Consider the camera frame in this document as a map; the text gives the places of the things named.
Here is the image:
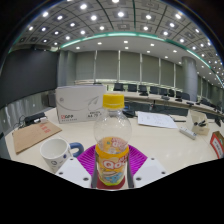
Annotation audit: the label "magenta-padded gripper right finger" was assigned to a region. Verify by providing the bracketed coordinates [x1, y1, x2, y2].
[127, 144, 168, 189]

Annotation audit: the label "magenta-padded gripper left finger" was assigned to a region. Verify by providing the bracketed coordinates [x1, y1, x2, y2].
[54, 144, 99, 189]

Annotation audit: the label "yellow-capped clear drink bottle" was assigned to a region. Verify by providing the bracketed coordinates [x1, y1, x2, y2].
[93, 93, 133, 187]

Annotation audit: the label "white paper sheets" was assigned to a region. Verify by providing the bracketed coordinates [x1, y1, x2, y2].
[137, 111, 179, 130]

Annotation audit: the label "white cardboard paper box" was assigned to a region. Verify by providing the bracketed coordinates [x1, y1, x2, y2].
[55, 84, 108, 125]

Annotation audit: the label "white power strip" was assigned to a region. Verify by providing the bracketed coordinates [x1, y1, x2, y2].
[179, 126, 198, 141]

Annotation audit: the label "black flat device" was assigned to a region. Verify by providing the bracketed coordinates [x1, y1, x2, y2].
[24, 112, 47, 126]

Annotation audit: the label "row of black chairs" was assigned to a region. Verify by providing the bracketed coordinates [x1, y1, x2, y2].
[112, 82, 224, 112]

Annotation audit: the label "open white box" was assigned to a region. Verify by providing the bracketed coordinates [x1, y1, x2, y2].
[185, 110, 211, 136]

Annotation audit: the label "red and white box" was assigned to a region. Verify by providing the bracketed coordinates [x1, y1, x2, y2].
[209, 130, 224, 160]

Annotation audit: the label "ceiling lights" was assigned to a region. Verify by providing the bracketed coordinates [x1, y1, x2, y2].
[19, 0, 224, 88]

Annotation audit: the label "white printed mug, blue handle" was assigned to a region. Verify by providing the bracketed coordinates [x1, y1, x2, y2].
[39, 137, 85, 174]

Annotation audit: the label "black cable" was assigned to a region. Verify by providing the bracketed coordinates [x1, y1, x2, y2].
[13, 114, 28, 131]

